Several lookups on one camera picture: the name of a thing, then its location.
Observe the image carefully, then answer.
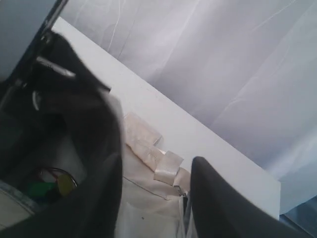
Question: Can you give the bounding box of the colourful key tag bunch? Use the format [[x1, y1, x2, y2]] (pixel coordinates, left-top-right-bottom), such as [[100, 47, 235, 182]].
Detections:
[[26, 167, 77, 204]]

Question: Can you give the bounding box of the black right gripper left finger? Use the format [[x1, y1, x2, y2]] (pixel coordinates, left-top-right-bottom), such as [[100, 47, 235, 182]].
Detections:
[[0, 138, 123, 238]]

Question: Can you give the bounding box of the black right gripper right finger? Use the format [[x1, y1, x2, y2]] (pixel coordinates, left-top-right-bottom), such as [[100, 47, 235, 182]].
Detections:
[[190, 157, 308, 238]]

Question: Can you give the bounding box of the white backdrop curtain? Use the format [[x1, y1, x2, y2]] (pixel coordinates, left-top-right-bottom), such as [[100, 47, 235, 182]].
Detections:
[[61, 0, 317, 213]]

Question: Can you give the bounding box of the cream duffel bag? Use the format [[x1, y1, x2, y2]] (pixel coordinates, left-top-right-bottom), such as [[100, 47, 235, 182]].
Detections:
[[0, 32, 199, 238]]

